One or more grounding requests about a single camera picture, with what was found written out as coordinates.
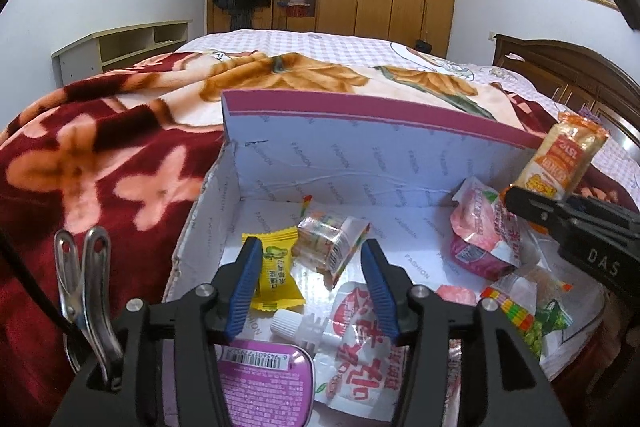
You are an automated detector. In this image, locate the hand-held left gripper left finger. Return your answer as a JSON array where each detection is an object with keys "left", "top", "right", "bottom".
[{"left": 50, "top": 237, "right": 264, "bottom": 427}]

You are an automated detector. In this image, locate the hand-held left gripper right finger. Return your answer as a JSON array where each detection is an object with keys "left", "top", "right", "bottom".
[{"left": 360, "top": 237, "right": 571, "bottom": 427}]

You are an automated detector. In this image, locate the red floral blanket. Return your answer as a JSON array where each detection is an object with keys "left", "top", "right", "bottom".
[{"left": 0, "top": 49, "right": 640, "bottom": 427}]

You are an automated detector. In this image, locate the yellow candy packet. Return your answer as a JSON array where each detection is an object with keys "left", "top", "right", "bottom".
[{"left": 242, "top": 228, "right": 305, "bottom": 312}]

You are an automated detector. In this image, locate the black cable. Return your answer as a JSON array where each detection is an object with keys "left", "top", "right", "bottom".
[{"left": 0, "top": 232, "right": 81, "bottom": 338}]

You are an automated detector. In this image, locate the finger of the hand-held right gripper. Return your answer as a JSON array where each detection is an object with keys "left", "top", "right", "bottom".
[{"left": 504, "top": 186, "right": 568, "bottom": 233}]

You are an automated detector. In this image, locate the pink checkered bed sheet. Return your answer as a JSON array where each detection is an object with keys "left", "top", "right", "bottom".
[{"left": 175, "top": 28, "right": 640, "bottom": 188}]

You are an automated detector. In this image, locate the white cardboard box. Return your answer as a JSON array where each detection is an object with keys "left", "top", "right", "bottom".
[{"left": 162, "top": 89, "right": 608, "bottom": 427}]

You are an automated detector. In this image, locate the dark wooden headboard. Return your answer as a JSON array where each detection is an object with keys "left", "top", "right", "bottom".
[{"left": 494, "top": 33, "right": 640, "bottom": 142}]

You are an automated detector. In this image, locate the pink white jelly pouch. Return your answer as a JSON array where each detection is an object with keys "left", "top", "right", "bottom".
[
  {"left": 272, "top": 281, "right": 426, "bottom": 423},
  {"left": 450, "top": 177, "right": 523, "bottom": 280}
]

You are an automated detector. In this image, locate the low beige open shelf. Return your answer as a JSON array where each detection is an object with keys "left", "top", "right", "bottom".
[{"left": 51, "top": 19, "right": 193, "bottom": 85}]

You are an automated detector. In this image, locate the metal spring clip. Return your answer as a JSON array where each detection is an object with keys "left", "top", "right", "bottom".
[{"left": 54, "top": 227, "right": 126, "bottom": 390}]

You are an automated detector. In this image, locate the clear candy pack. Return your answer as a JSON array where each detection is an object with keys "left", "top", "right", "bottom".
[{"left": 291, "top": 213, "right": 372, "bottom": 290}]

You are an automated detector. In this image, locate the orange cracker packet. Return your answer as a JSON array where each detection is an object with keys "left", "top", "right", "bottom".
[{"left": 511, "top": 109, "right": 612, "bottom": 202}]

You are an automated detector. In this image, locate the purple candy tin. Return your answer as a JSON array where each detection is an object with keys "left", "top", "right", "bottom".
[{"left": 212, "top": 341, "right": 316, "bottom": 427}]

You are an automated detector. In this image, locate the small pink candy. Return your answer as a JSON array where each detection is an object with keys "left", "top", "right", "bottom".
[{"left": 435, "top": 285, "right": 478, "bottom": 308}]

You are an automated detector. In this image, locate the rainbow striped candy pack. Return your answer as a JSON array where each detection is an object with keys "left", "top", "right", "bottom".
[{"left": 480, "top": 267, "right": 573, "bottom": 343}]

